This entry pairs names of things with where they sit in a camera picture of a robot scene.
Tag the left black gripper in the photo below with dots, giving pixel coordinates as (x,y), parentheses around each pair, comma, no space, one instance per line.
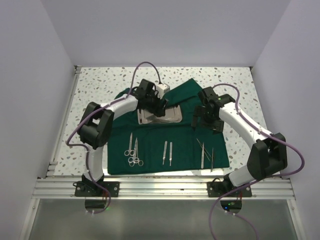
(159,111)

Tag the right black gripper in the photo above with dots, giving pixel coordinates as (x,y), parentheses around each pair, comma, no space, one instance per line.
(217,126)

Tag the thin steel tweezers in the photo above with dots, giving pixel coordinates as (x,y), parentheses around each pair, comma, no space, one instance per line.
(206,153)

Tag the stainless steel instrument tray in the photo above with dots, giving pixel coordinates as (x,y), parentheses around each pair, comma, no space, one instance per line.
(172,115)

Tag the broad steel tweezers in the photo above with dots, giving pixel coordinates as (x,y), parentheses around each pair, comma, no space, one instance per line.
(202,156)

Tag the dark steel tweezers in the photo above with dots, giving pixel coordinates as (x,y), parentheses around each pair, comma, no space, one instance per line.
(212,159)

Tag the steel scalpel handle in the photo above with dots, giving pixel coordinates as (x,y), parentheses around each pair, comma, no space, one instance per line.
(170,153)
(164,152)

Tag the green surgical cloth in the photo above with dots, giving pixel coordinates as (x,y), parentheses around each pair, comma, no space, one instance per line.
(186,151)

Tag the steel ring-handled scissors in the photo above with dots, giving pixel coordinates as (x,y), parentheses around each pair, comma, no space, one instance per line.
(130,151)
(134,159)

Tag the steel forceps with ring handles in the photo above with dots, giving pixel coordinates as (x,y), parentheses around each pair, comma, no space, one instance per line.
(140,163)

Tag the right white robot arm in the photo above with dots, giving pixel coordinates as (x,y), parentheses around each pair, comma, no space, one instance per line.
(268,153)

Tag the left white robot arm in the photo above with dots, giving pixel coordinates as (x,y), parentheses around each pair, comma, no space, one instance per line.
(97,125)

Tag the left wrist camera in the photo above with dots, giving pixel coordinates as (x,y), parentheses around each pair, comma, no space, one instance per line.
(162,89)

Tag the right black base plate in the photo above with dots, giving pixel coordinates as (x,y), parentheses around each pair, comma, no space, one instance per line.
(219,188)

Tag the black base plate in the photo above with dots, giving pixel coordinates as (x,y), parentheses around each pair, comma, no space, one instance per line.
(219,188)
(110,188)

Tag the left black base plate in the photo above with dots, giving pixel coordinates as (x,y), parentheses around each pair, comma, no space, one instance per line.
(110,188)

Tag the aluminium rail frame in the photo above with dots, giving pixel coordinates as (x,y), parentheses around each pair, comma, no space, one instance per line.
(103,83)

